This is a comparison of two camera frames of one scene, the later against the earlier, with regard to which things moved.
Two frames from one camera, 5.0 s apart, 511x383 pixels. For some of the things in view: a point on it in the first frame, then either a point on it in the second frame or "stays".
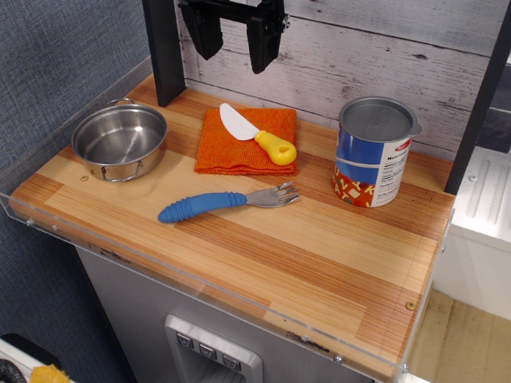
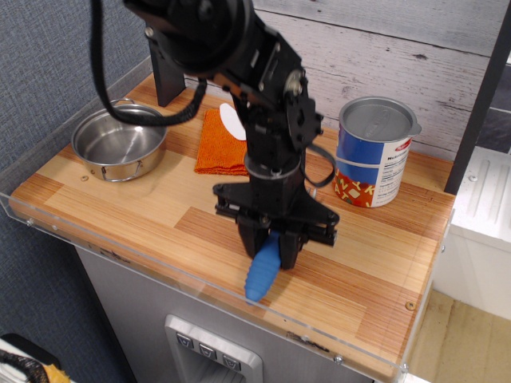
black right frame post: x=481 y=102 stays
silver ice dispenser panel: x=206 y=357 stays
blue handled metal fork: x=276 y=198 to x=263 y=268
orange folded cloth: x=219 y=152 stays
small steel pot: x=120 y=140 stays
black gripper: x=267 y=21 to x=276 y=195
